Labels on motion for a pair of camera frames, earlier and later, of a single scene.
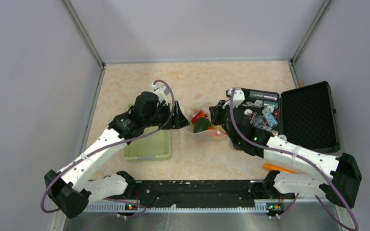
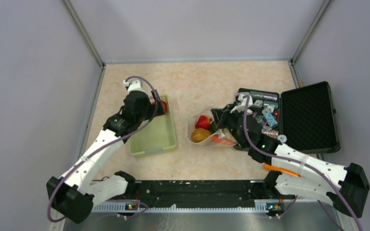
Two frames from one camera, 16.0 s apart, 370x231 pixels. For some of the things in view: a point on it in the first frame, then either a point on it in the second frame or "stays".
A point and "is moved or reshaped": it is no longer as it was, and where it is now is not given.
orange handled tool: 273,167 stays
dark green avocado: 202,124 to 213,127
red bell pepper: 201,114 is moved or reshaped
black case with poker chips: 304,116 stays
